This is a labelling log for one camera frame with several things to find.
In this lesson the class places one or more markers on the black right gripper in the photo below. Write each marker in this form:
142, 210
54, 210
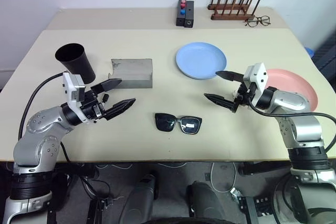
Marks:
244, 95

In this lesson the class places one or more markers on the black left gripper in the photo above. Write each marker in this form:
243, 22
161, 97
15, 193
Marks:
92, 107

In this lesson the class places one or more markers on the black sunglasses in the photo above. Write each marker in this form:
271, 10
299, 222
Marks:
164, 123

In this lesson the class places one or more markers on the pink plate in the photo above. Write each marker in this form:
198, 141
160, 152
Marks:
294, 82

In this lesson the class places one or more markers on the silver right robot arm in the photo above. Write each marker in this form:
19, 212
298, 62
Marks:
291, 100

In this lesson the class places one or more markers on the blue plate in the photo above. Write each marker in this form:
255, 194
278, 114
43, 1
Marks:
199, 58

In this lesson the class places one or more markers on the black plastic cup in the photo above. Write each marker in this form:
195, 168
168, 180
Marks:
76, 61

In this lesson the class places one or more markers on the brown wooden peg rack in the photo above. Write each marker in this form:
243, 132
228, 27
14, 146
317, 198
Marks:
225, 16

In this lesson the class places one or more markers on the thin-framed clear eyeglasses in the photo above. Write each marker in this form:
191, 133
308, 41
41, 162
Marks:
258, 19

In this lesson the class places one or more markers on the black box with buttons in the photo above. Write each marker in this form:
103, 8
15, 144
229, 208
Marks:
180, 20

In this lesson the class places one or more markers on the plain black box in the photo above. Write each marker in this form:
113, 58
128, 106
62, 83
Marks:
189, 14

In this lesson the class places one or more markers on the blue round button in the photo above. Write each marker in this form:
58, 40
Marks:
182, 12

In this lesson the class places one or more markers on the blue round object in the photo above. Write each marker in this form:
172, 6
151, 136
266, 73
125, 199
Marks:
309, 51

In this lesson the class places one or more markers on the dark rounded shape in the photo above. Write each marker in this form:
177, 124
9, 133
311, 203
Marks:
141, 197
204, 200

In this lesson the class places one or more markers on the silver metal connector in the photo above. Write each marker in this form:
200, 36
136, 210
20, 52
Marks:
236, 193

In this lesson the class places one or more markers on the dark ribbed object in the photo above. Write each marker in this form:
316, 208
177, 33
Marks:
326, 53

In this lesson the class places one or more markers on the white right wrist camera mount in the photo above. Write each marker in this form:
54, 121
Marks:
260, 75

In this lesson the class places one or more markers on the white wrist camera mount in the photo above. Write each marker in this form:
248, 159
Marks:
260, 75
68, 87

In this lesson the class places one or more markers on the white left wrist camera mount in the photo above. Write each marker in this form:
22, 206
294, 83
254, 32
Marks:
68, 87

